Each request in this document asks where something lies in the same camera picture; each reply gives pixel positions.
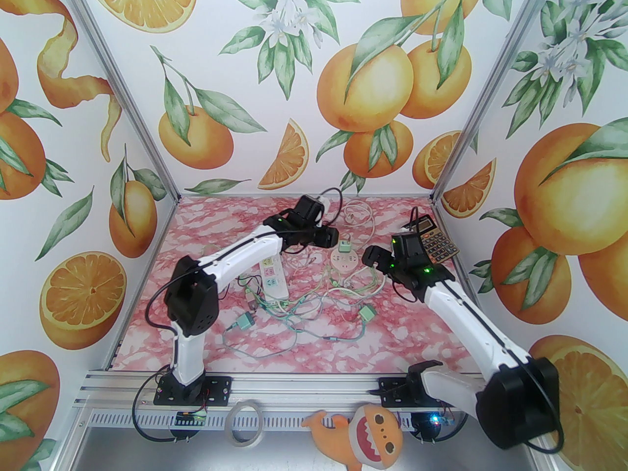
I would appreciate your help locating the green plug adapter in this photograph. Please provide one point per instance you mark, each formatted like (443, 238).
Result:
(345, 246)
(368, 313)

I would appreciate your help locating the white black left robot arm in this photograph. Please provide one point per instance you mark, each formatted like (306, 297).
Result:
(235, 258)

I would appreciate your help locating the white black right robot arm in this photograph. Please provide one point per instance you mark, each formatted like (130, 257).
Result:
(471, 322)

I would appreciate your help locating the round pink socket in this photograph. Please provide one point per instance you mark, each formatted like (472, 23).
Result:
(346, 263)

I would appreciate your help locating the pink plug adapter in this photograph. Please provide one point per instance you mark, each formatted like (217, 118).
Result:
(251, 296)

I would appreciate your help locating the teal plug adapter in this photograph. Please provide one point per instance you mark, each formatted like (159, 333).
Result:
(245, 321)

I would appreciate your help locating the gold black calculator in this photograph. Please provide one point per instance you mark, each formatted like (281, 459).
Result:
(439, 246)

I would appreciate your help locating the white power strip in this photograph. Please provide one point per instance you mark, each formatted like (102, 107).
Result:
(274, 282)

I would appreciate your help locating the black controller with LED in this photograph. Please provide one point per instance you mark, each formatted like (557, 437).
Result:
(424, 427)

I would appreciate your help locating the orange plush toy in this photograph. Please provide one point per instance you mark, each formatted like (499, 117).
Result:
(373, 439)

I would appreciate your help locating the clear tape roll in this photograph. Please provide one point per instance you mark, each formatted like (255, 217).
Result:
(245, 405)

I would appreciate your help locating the small circuit board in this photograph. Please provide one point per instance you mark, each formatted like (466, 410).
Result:
(191, 419)

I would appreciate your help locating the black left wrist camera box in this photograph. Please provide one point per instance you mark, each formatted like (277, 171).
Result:
(309, 209)

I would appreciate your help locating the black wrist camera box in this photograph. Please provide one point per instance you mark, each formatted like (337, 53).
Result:
(407, 248)
(309, 209)

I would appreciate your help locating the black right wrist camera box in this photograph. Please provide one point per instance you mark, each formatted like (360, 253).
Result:
(407, 248)

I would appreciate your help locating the aluminium frame rail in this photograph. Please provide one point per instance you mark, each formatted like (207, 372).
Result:
(304, 385)

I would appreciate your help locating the aluminium frame post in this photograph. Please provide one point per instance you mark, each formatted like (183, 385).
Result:
(132, 101)
(490, 91)

